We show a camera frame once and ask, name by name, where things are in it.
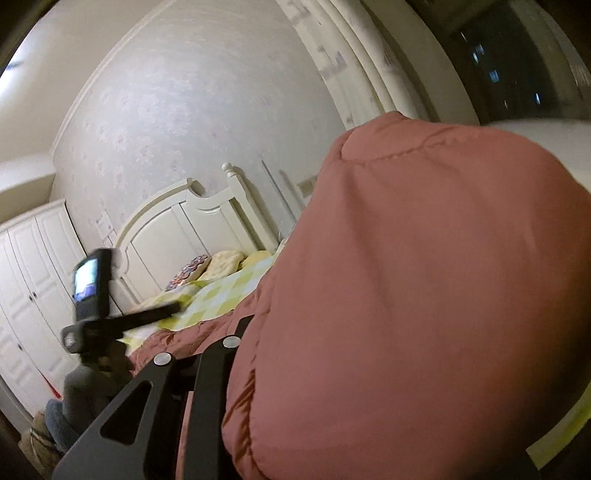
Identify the white paper on wall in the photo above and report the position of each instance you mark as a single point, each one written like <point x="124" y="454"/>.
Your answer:
<point x="105" y="230"/>

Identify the large pale yellow pillow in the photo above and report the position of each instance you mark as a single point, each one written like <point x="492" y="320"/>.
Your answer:
<point x="224" y="263"/>

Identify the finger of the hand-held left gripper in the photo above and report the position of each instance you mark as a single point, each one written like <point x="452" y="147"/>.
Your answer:
<point x="147" y="316"/>

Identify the beige wall switch panel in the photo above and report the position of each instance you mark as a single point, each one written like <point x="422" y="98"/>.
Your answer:
<point x="305" y="187"/>

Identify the small yellow pillow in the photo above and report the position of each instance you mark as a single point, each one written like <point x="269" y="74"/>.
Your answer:
<point x="256" y="258"/>

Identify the dark window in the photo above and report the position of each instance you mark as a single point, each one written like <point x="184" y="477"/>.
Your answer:
<point x="498" y="60"/>

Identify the silver desk lamp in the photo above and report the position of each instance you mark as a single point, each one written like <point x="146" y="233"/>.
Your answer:
<point x="274" y="185"/>

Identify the pink quilted blanket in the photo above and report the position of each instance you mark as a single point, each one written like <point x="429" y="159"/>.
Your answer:
<point x="415" y="277"/>

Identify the striped cloth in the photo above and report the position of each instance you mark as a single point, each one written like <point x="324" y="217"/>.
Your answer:
<point x="41" y="443"/>

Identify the white wooden headboard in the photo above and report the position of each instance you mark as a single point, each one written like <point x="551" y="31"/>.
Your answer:
<point x="161" y="240"/>

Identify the ship print striped curtain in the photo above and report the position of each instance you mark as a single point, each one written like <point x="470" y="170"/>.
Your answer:
<point x="351" y="55"/>

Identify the embroidered floral cushion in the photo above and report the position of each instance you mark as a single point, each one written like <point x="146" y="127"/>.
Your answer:
<point x="189" y="272"/>

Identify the person's leg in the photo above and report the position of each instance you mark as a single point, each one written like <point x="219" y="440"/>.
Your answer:
<point x="57" y="424"/>

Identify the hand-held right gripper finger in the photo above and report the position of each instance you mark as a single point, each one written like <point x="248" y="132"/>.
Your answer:
<point x="212" y="378"/>

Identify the white wardrobe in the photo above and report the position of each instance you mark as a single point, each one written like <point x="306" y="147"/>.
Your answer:
<point x="32" y="277"/>

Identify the yellow-green checked bed sheet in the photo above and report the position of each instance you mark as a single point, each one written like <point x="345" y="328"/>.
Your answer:
<point x="217" y="300"/>

